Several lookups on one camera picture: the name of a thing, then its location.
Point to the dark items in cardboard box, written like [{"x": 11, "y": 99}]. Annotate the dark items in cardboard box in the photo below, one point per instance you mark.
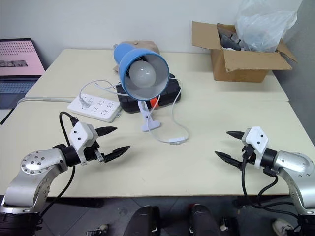
[{"x": 229, "y": 39}]

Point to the brown cardboard box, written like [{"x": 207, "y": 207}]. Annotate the brown cardboard box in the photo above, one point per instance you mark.
[{"x": 241, "y": 66}]

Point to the white shoe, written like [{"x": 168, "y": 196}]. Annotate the white shoe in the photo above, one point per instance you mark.
[{"x": 283, "y": 226}]

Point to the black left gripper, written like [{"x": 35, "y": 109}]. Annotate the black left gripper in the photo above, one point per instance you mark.
[{"x": 91, "y": 155}]

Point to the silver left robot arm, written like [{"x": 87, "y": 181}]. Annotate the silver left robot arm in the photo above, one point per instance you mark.
[{"x": 37, "y": 162}]

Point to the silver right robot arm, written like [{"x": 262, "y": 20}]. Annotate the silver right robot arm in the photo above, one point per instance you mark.
[{"x": 292, "y": 162}]

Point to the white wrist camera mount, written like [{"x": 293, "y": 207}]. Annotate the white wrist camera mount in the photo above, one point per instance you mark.
[
  {"x": 257, "y": 140},
  {"x": 80, "y": 134}
]

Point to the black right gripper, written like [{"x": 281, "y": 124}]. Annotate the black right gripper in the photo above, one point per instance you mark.
[{"x": 252, "y": 157}]

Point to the black case with orange latch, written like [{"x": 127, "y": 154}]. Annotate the black case with orange latch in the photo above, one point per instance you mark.
[{"x": 169, "y": 96}]

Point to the white light bulb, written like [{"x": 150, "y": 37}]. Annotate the white light bulb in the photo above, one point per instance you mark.
[{"x": 142, "y": 73}]

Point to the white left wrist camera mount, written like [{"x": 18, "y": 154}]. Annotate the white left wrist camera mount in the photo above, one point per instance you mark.
[{"x": 80, "y": 134}]

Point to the clear plastic bag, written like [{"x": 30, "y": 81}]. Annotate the clear plastic bag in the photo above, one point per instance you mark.
[{"x": 265, "y": 24}]

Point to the white power strip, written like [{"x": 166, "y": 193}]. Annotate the white power strip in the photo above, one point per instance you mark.
[{"x": 98, "y": 108}]

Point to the open laptop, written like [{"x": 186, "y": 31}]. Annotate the open laptop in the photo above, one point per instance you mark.
[{"x": 17, "y": 59}]

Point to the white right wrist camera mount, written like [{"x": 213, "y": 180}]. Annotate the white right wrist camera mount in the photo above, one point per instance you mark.
[{"x": 257, "y": 140}]

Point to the blue clamp desk lamp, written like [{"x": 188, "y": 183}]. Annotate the blue clamp desk lamp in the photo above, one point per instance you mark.
[{"x": 125, "y": 56}]

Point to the dark rounded robot leg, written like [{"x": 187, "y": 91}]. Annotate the dark rounded robot leg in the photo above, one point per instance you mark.
[
  {"x": 203, "y": 221},
  {"x": 145, "y": 221}
]

